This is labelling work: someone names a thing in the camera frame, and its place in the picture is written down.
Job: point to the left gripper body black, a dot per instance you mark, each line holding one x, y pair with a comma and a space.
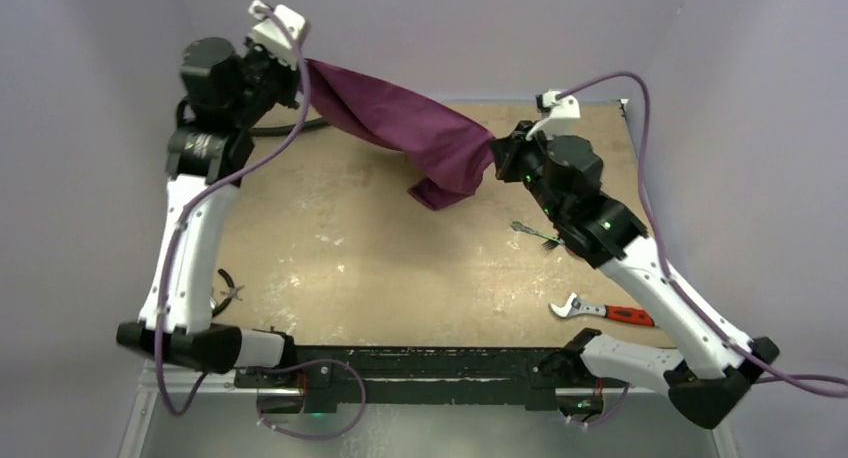
270, 81

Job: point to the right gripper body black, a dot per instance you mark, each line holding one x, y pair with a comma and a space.
506, 155

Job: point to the purple cloth napkin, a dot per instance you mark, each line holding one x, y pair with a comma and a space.
450, 149

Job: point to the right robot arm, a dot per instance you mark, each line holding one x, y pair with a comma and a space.
712, 364

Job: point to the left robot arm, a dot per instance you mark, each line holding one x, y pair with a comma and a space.
226, 94

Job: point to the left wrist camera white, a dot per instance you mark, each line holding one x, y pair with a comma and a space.
280, 30

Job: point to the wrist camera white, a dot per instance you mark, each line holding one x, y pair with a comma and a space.
280, 30
559, 115

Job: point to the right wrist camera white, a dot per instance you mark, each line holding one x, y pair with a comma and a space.
559, 115

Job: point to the adjustable wrench red handle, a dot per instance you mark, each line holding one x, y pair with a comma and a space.
575, 306

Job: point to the black handled pliers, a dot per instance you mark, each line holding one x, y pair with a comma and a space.
220, 301

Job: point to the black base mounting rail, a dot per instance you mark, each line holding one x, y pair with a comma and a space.
538, 379

